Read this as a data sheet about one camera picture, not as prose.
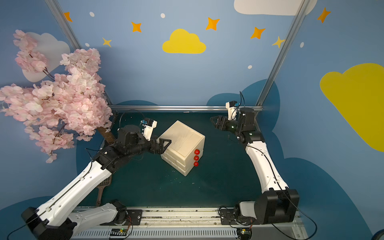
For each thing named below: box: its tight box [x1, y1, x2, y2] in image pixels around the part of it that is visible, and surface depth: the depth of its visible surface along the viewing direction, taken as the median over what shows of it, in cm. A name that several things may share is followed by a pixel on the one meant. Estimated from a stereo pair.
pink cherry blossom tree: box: [0, 30, 116, 163], surface depth 57 cm
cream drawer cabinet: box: [156, 120, 206, 177], surface depth 82 cm
